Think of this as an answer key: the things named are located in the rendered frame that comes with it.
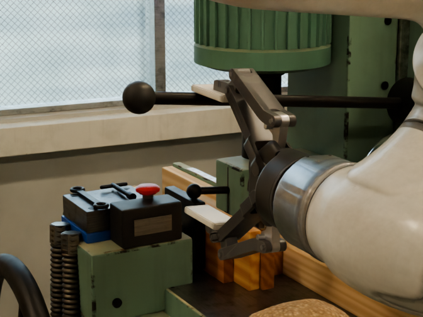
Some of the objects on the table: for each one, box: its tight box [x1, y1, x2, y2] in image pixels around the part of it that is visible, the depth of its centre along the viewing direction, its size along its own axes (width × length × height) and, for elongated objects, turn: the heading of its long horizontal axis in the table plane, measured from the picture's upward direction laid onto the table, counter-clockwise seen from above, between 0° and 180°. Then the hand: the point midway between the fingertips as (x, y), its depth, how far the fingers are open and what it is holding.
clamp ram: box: [165, 186, 205, 270], centre depth 119 cm, size 9×8×9 cm
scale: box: [187, 167, 216, 183], centre depth 127 cm, size 50×1×1 cm, turn 29°
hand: (204, 151), depth 101 cm, fingers open, 13 cm apart
